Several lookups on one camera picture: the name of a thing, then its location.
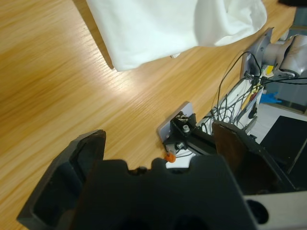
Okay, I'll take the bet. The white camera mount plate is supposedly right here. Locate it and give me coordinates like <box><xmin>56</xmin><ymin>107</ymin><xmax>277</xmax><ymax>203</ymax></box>
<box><xmin>157</xmin><ymin>101</ymin><xmax>195</xmax><ymax>142</ymax></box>

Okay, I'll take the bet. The dark camera post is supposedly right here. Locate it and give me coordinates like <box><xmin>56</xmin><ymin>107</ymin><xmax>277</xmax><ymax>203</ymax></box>
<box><xmin>188</xmin><ymin>129</ymin><xmax>218</xmax><ymax>158</ymax></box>

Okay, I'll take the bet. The blue rubber glove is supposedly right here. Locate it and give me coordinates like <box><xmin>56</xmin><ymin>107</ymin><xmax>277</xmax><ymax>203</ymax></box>
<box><xmin>260</xmin><ymin>92</ymin><xmax>283</xmax><ymax>104</ymax></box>

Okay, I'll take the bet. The black wire tangle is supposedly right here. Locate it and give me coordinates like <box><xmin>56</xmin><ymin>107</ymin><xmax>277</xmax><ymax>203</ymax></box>
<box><xmin>199</xmin><ymin>76</ymin><xmax>261</xmax><ymax>136</ymax></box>

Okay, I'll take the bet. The black cable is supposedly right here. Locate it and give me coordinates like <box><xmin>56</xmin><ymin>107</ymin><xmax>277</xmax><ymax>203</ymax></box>
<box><xmin>217</xmin><ymin>51</ymin><xmax>262</xmax><ymax>115</ymax></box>

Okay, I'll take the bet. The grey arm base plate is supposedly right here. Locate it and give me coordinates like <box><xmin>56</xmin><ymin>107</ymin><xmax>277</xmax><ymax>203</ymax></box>
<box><xmin>239</xmin><ymin>27</ymin><xmax>274</xmax><ymax>80</ymax></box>

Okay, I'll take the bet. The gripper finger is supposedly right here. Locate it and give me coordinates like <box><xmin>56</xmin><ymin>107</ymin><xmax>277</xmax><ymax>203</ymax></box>
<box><xmin>16</xmin><ymin>129</ymin><xmax>107</xmax><ymax>230</ymax></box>
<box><xmin>212</xmin><ymin>120</ymin><xmax>296</xmax><ymax>196</ymax></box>

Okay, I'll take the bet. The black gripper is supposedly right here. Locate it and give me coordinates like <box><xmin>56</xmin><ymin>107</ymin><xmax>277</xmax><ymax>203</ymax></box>
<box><xmin>278</xmin><ymin>0</ymin><xmax>307</xmax><ymax>7</ymax></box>

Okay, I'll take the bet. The black box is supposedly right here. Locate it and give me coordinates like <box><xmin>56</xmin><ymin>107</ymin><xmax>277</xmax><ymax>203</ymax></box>
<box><xmin>260</xmin><ymin>115</ymin><xmax>307</xmax><ymax>191</ymax></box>

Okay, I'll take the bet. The white t-shirt with black print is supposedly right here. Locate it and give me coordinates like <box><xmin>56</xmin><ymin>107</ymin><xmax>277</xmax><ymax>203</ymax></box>
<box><xmin>85</xmin><ymin>0</ymin><xmax>268</xmax><ymax>72</ymax></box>

